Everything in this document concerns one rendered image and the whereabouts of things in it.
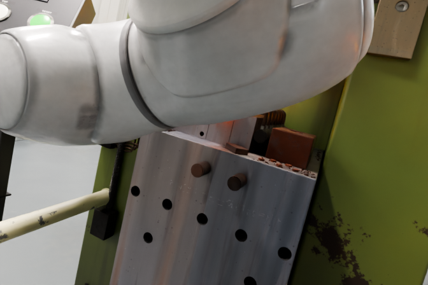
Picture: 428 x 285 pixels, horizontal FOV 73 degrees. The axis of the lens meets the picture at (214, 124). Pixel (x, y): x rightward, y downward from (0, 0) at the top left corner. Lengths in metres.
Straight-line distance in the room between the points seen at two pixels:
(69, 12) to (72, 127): 0.62
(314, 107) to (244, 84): 0.90
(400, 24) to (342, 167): 0.33
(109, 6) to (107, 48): 4.86
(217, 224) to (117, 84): 0.44
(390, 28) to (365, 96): 0.15
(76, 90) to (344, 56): 0.18
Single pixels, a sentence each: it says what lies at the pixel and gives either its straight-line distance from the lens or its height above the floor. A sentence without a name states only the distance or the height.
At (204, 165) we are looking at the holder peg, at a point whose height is 0.88.
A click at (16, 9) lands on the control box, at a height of 1.11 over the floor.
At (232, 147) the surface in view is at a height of 0.92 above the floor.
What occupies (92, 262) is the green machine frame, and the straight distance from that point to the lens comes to 1.15.
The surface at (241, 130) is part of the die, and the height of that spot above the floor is 0.96.
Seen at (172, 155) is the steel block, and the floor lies 0.87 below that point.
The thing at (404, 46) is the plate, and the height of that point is 1.21.
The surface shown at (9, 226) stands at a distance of 0.80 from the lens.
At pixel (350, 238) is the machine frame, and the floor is 0.77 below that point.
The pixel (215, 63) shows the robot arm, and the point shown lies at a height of 1.04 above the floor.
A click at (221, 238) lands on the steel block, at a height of 0.74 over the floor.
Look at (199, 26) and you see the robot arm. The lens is 0.16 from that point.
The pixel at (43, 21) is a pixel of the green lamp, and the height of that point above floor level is 1.09.
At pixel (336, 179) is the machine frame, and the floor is 0.89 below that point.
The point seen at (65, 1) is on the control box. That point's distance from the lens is 0.86.
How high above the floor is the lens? 1.02
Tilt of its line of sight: 6 degrees down
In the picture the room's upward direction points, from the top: 13 degrees clockwise
